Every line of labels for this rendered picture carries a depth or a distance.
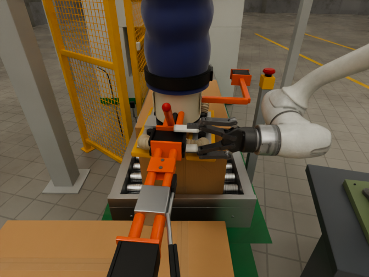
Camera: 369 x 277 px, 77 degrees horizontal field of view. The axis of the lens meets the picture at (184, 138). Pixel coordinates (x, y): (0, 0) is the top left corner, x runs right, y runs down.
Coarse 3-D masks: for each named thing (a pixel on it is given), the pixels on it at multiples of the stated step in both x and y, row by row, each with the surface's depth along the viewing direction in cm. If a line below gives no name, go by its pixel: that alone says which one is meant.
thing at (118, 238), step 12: (120, 240) 39; (132, 240) 39; (144, 240) 39; (156, 240) 39; (120, 252) 37; (132, 252) 37; (144, 252) 37; (156, 252) 37; (120, 264) 35; (132, 264) 35; (144, 264) 35; (156, 264) 37; (108, 276) 34; (120, 276) 34; (132, 276) 34; (144, 276) 34; (156, 276) 37
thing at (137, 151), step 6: (150, 108) 106; (150, 114) 100; (144, 132) 89; (150, 132) 85; (132, 150) 80; (138, 150) 80; (144, 150) 80; (132, 156) 80; (138, 156) 80; (144, 156) 80; (150, 156) 80
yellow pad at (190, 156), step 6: (204, 114) 96; (210, 114) 101; (192, 132) 90; (198, 132) 85; (204, 132) 84; (192, 138) 86; (198, 138) 85; (210, 138) 86; (186, 156) 79; (192, 156) 78
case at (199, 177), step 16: (144, 112) 108; (224, 112) 108; (224, 128) 96; (144, 160) 106; (176, 160) 106; (192, 160) 106; (224, 160) 105; (144, 176) 111; (192, 176) 111; (208, 176) 111; (224, 176) 111; (176, 192) 117; (192, 192) 117; (208, 192) 116
